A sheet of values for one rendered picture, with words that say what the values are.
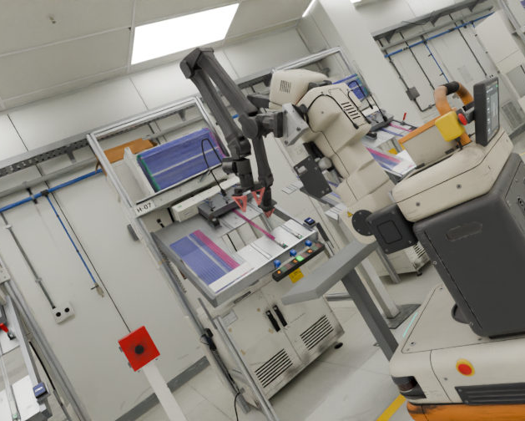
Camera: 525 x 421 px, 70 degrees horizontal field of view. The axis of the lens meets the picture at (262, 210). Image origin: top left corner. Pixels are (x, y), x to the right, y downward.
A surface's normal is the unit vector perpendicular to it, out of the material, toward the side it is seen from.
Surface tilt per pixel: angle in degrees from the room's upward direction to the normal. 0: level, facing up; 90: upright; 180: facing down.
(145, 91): 90
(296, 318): 90
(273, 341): 90
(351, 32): 90
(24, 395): 47
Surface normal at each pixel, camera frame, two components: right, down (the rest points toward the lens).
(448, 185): -0.60, 0.33
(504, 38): -0.78, 0.43
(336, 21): 0.38, -0.25
